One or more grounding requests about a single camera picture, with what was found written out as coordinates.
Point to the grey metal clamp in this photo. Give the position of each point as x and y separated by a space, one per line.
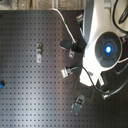
78 104

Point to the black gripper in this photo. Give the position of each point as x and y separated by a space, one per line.
72 47

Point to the black perforated breadboard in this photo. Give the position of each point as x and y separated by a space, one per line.
36 95

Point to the metal cable clip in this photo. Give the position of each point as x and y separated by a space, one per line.
39 52

